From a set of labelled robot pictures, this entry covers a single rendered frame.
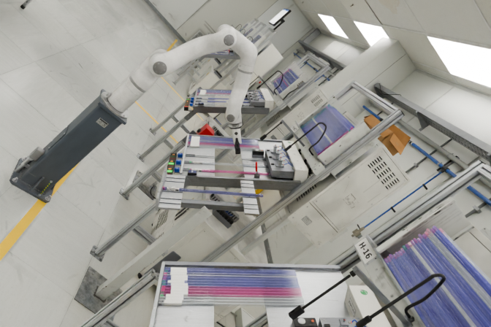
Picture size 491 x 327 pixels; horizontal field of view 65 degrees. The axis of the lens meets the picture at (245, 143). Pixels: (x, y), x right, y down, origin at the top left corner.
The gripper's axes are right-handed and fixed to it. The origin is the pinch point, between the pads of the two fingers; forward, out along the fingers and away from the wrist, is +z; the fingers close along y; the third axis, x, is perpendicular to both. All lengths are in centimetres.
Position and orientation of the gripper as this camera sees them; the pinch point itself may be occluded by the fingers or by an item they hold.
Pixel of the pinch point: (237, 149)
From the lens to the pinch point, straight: 238.6
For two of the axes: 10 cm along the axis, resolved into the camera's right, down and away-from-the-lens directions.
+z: 0.8, 9.3, 3.7
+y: -0.7, -3.6, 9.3
